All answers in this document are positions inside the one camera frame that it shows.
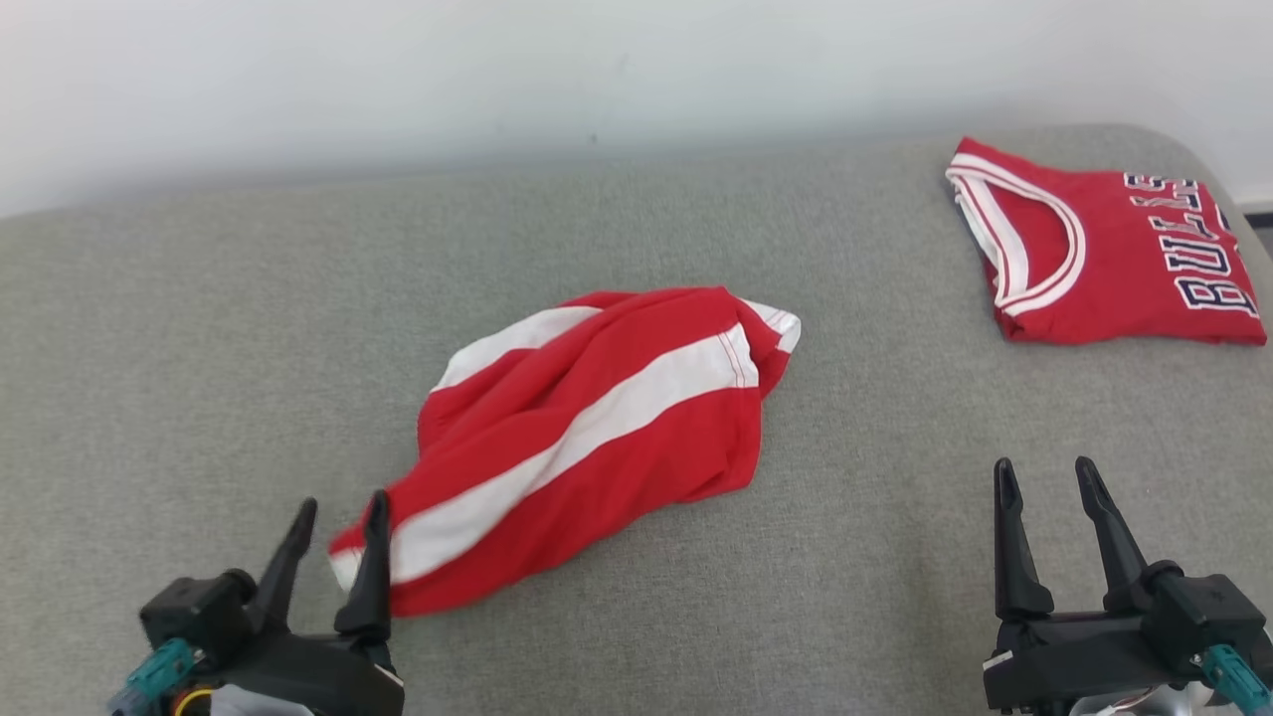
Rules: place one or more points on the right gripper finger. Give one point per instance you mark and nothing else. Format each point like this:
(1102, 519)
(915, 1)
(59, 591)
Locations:
(1016, 567)
(1119, 567)

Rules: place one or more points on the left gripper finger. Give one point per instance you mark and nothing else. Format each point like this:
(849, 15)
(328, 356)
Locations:
(370, 587)
(283, 577)

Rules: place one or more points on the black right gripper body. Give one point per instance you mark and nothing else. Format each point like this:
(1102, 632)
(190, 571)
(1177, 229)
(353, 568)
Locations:
(1074, 656)

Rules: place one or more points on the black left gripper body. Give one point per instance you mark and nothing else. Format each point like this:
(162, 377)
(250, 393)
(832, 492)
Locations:
(318, 671)

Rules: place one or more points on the red jersey with white sleeves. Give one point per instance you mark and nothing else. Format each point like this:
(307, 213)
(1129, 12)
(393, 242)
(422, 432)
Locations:
(1114, 268)

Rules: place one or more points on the red white striped garment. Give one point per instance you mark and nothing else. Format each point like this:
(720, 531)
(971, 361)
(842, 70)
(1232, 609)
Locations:
(636, 447)

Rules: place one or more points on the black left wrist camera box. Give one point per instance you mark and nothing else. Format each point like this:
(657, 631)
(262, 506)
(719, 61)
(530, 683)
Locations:
(194, 612)

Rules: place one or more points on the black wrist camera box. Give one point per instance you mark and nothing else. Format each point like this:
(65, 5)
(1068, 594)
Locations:
(1208, 617)
(194, 612)

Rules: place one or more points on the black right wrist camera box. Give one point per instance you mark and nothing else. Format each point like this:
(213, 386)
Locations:
(1208, 617)

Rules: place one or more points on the teal left camera connector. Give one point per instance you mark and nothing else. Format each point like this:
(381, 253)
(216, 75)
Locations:
(159, 671)

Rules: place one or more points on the teal camera connector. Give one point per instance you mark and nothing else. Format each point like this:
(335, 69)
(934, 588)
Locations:
(159, 671)
(1233, 676)

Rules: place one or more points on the teal right camera connector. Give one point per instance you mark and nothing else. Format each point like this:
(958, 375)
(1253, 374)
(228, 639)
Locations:
(1233, 676)

